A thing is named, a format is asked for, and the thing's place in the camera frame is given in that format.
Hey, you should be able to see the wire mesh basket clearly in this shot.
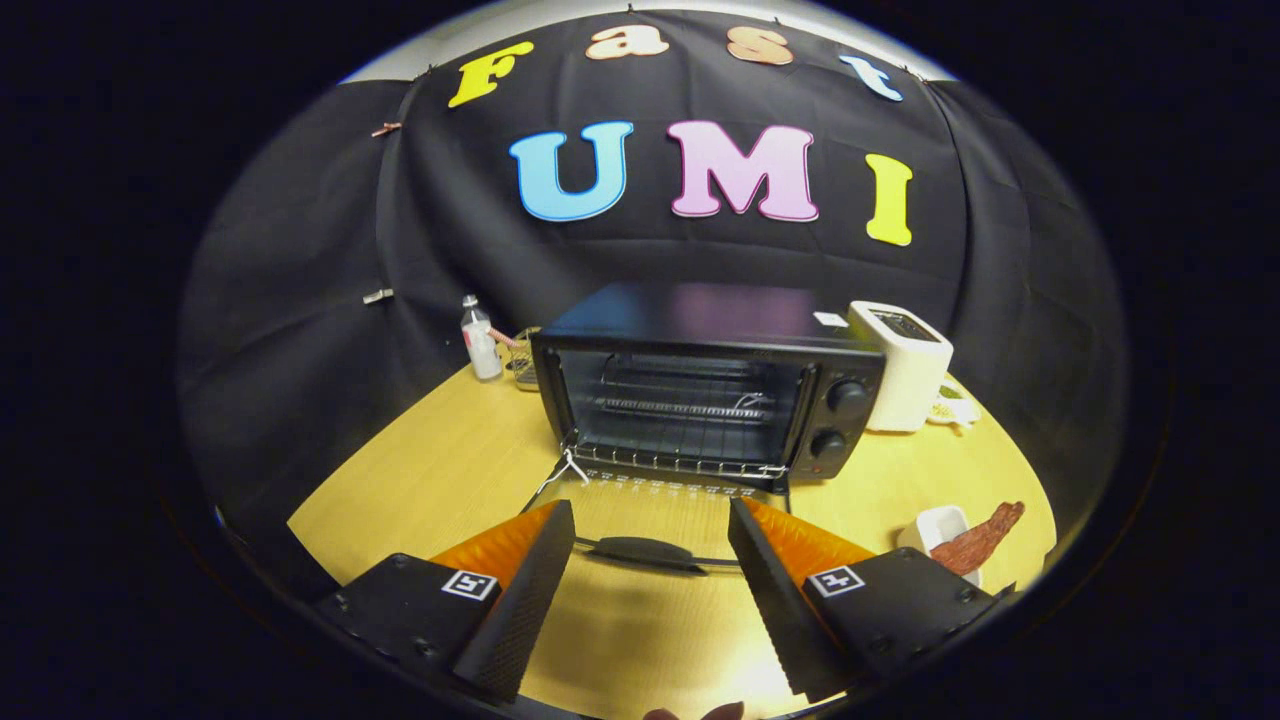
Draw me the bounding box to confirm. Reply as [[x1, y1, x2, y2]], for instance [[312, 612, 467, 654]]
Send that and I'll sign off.
[[505, 327, 543, 391]]

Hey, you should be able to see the black backdrop cloth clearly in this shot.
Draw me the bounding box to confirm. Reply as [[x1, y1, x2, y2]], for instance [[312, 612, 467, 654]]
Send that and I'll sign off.
[[178, 10, 1131, 571]]

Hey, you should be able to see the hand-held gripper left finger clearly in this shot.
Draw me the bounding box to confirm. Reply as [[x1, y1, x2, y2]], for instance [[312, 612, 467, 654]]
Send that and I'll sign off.
[[315, 499, 577, 703]]

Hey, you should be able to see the dried red meat strip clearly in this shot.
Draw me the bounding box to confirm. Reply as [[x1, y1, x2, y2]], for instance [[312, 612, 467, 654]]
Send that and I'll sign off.
[[930, 501, 1027, 577]]

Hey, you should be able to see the clear plastic bottle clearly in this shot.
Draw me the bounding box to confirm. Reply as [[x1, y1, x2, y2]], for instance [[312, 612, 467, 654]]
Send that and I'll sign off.
[[460, 295, 504, 382]]

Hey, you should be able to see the black toaster oven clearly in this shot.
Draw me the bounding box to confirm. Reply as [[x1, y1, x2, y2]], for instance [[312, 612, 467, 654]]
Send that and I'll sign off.
[[520, 282, 887, 578]]

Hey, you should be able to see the small white rectangular dish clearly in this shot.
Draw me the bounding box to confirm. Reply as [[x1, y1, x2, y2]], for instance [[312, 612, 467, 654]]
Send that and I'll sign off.
[[897, 505, 986, 588]]

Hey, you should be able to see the white bread toaster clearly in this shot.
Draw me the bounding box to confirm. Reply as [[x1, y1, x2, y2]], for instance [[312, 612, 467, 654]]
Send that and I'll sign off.
[[848, 300, 955, 434]]

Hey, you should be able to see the small white bean dish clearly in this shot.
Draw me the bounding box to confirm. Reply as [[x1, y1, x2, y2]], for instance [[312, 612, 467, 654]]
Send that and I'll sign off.
[[925, 385, 983, 431]]

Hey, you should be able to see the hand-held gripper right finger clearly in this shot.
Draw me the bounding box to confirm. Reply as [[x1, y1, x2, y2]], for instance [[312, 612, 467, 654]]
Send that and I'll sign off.
[[727, 497, 1016, 704]]

